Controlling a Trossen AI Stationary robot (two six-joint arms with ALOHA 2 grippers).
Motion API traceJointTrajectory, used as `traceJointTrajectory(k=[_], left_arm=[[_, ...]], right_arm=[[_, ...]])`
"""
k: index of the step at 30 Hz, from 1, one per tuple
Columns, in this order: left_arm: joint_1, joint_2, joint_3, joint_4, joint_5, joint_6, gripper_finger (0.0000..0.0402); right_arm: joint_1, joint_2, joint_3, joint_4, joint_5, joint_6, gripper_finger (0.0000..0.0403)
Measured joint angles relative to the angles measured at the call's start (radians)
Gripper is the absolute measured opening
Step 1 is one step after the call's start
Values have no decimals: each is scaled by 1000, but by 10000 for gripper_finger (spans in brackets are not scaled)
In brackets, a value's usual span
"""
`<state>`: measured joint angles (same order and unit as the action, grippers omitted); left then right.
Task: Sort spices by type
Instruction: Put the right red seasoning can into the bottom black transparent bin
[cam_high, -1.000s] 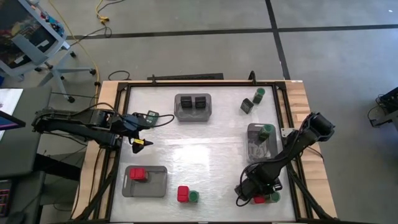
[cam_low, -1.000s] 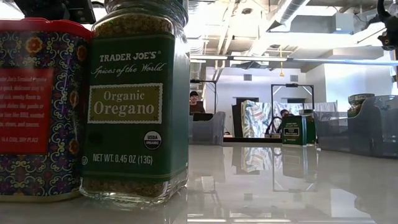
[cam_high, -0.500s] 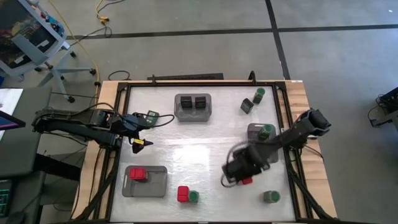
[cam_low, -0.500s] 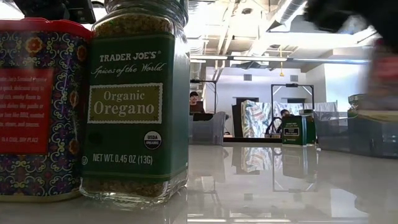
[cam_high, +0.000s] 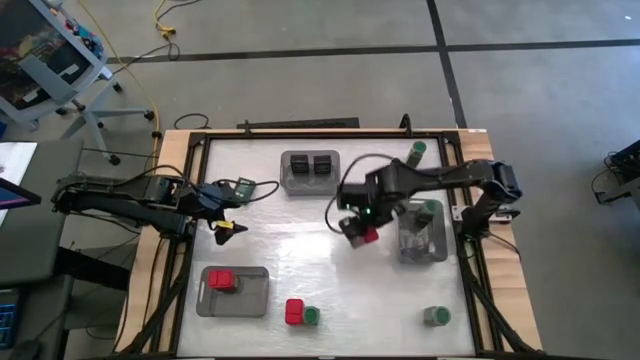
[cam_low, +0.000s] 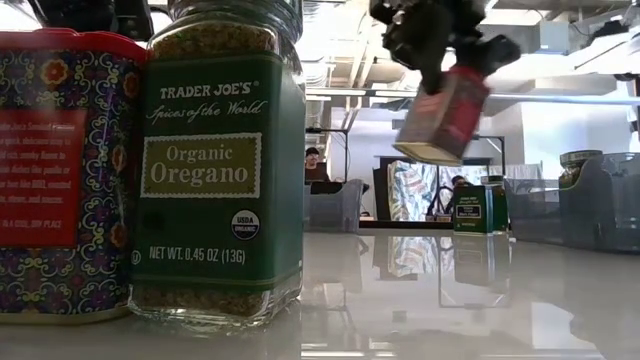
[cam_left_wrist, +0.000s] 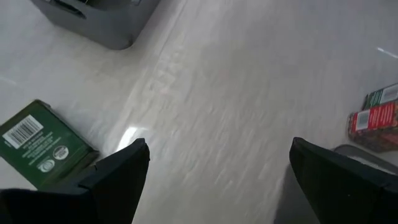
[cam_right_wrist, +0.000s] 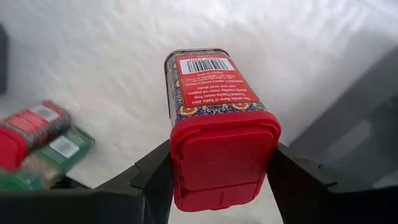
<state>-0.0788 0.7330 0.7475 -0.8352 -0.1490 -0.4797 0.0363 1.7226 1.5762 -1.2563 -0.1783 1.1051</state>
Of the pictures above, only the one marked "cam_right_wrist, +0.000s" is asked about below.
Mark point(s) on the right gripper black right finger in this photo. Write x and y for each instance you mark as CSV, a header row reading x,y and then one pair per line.
x,y
311,202

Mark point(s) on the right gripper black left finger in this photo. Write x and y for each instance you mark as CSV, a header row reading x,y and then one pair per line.
x,y
130,202

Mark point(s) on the green-lidded oregano glass jar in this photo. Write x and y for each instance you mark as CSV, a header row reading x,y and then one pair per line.
x,y
62,149

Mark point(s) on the red-lidded paprika tin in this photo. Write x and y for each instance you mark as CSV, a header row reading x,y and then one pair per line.
x,y
28,130
224,161

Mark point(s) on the grey plastic bin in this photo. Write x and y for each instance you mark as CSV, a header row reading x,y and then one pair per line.
x,y
3,59
357,130

